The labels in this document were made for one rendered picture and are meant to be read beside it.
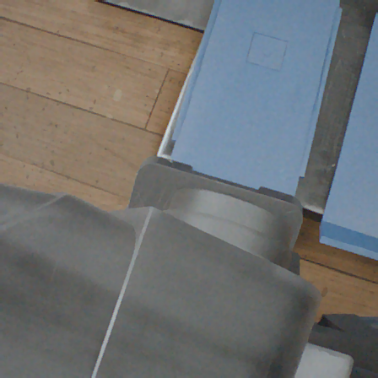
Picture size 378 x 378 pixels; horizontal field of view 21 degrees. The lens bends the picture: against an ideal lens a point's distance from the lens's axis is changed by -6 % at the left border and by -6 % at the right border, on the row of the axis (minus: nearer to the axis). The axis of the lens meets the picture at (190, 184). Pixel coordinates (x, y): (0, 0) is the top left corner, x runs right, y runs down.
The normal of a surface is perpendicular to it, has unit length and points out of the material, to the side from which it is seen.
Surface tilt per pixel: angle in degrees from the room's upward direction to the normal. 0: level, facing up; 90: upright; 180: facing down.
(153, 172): 29
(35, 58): 0
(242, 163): 0
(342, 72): 0
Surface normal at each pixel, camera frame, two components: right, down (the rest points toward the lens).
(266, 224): 0.47, -0.08
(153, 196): -0.09, 0.23
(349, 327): 0.27, -0.93
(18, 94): 0.03, -0.26
